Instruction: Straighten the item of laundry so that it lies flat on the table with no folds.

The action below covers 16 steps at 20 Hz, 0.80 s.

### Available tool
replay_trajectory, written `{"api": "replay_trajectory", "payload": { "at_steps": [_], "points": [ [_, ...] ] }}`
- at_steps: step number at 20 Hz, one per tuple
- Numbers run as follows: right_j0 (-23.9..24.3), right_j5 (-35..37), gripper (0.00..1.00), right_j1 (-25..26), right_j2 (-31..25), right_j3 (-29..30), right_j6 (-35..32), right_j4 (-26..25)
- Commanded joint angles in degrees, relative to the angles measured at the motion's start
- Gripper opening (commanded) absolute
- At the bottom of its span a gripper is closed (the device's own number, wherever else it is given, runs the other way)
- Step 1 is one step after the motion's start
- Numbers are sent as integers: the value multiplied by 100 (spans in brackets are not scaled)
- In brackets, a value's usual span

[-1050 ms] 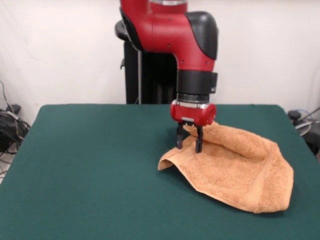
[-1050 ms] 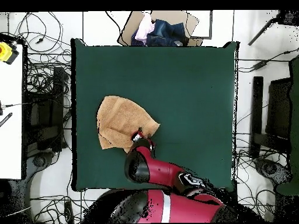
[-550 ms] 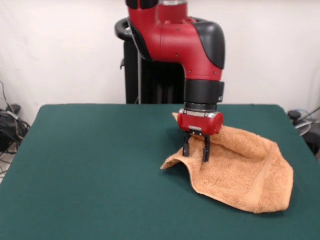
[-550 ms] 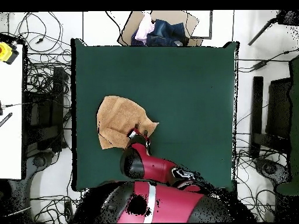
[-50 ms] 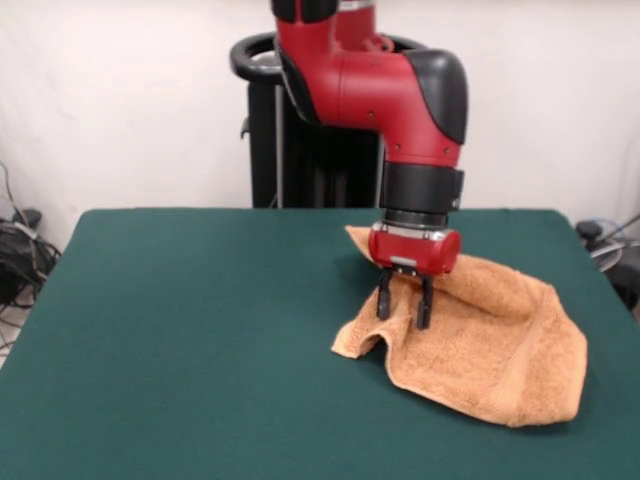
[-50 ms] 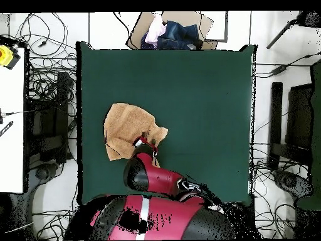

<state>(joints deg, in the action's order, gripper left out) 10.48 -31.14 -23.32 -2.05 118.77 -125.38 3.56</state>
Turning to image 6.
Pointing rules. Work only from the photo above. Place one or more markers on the tan terry towel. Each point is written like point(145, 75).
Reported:
point(125, 125)

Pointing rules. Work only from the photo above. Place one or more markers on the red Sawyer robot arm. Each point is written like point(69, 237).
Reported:
point(163, 218)

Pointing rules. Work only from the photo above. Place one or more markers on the dark green table cloth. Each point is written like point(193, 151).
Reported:
point(200, 113)

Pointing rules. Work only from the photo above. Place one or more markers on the black floor stand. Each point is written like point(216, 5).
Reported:
point(275, 113)
point(47, 125)

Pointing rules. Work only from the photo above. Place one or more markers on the pale pink garment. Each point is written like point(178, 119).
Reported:
point(155, 31)

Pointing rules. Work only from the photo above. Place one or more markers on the blue jeans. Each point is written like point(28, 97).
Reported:
point(178, 35)

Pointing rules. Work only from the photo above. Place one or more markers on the gray caster foot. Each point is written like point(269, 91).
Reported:
point(291, 181)
point(42, 173)

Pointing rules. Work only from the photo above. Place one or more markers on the cardboard box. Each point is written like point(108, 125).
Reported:
point(180, 16)

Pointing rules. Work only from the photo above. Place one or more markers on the white desk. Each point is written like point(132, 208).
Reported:
point(11, 150)

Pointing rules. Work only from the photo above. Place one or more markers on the yellow emergency stop button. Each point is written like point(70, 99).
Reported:
point(6, 56)

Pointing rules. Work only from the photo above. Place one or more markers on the dark green covered furniture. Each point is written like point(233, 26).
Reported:
point(316, 125)

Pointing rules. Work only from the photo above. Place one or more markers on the black tripod leg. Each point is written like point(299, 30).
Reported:
point(283, 32)

